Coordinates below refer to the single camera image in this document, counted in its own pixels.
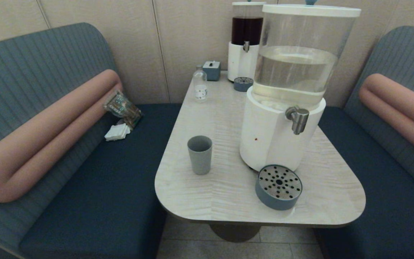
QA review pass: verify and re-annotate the grey-blue plastic cup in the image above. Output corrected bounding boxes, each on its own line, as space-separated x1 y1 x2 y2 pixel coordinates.
187 135 213 176

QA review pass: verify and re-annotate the metal water dispenser tap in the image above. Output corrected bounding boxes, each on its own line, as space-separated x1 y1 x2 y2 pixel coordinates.
285 106 310 136

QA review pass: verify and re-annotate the clear glass bottle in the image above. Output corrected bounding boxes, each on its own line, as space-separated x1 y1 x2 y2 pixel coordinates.
193 65 208 102

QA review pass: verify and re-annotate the small blue perforated drip tray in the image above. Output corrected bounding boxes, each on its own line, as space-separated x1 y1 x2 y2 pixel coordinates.
233 77 254 92

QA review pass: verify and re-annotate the clear water dispenser white base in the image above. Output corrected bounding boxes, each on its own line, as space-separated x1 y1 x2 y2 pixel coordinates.
239 4 362 172

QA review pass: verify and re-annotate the blue tissue box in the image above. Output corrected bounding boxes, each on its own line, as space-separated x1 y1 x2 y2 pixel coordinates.
203 60 221 81

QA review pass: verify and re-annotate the dark drink dispenser white base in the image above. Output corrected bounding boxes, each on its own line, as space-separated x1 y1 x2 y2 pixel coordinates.
227 1 267 82

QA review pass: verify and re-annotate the large blue perforated drip tray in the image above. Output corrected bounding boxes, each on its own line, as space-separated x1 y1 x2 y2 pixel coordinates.
255 164 303 211

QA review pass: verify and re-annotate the white napkin stack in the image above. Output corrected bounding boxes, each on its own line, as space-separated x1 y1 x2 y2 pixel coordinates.
104 123 131 141

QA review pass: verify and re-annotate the pink bolster beside snack bag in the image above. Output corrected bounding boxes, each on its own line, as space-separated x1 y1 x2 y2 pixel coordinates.
0 69 123 203

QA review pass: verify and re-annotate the blue bench with napkins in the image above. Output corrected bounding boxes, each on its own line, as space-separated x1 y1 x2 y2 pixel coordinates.
0 22 182 259

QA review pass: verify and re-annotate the pink bolster on empty bench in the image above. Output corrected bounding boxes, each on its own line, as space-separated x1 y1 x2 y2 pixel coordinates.
359 73 414 164

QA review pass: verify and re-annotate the blue empty bench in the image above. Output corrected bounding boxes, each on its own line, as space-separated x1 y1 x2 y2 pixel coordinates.
313 25 414 259

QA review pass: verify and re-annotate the table pedestal with brass base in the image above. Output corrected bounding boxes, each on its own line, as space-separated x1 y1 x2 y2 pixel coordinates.
209 223 261 242

